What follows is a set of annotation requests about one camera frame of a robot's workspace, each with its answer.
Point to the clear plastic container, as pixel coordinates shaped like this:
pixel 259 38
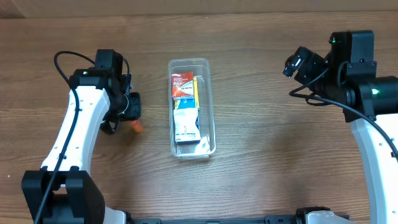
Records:
pixel 207 144

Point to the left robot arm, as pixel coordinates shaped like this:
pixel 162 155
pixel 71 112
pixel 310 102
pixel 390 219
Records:
pixel 62 190

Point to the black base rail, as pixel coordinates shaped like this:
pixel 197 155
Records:
pixel 268 219

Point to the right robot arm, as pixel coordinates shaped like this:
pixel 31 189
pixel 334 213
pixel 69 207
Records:
pixel 346 77

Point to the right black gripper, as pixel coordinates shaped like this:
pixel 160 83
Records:
pixel 301 66

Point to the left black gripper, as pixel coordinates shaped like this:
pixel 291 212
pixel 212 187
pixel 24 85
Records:
pixel 133 106

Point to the blue yellow cough drops box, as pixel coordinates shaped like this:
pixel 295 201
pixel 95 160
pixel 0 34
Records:
pixel 189 103

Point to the orange pill bottle white cap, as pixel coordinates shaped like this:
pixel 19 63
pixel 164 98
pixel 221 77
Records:
pixel 136 126

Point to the white blue medicine box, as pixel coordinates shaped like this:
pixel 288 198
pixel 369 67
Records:
pixel 186 125

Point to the red white medicine box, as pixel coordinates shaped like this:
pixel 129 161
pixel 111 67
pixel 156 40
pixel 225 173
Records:
pixel 182 86

